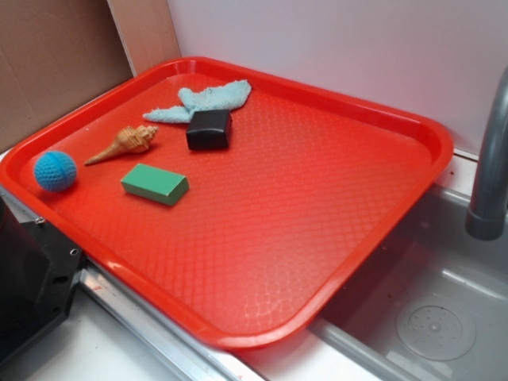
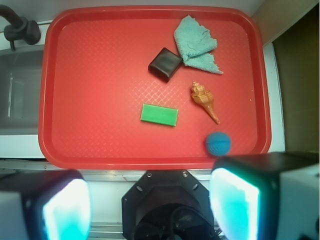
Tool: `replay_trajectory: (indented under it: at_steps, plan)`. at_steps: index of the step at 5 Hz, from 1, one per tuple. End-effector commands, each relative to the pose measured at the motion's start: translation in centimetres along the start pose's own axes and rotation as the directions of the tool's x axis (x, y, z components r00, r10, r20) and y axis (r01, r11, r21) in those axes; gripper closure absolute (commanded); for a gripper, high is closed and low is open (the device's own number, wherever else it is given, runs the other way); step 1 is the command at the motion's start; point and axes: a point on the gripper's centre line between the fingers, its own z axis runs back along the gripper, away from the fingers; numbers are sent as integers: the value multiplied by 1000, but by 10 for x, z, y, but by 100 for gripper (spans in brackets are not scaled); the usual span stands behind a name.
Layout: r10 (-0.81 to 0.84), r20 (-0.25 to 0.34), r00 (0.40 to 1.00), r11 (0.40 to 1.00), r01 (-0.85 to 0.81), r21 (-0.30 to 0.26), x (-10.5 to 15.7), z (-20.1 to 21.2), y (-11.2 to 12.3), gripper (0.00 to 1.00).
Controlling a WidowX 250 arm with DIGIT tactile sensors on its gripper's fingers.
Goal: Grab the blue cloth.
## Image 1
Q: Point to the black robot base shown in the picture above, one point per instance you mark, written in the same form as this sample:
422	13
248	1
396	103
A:
40	269

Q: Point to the light blue cloth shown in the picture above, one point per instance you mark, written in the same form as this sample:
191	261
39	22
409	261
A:
231	96

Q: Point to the red plastic tray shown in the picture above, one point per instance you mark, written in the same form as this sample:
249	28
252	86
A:
270	228

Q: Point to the black rectangular block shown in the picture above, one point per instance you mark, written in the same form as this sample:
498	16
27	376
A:
209	130

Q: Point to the green rectangular block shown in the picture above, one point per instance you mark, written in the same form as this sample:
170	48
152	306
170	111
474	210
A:
155	184

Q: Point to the tan spiral seashell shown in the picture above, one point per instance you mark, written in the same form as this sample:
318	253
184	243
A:
128	141

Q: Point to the blue crochet ball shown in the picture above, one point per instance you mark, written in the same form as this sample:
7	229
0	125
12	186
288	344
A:
55	171

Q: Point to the grey sink basin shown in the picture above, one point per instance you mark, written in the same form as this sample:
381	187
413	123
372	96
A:
429	254

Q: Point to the sink drain cover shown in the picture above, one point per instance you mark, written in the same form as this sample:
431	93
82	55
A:
435	329

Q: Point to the grey metal faucet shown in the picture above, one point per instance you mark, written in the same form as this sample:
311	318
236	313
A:
488	206

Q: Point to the brown cardboard panel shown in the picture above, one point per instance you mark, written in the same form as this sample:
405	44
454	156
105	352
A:
58	55

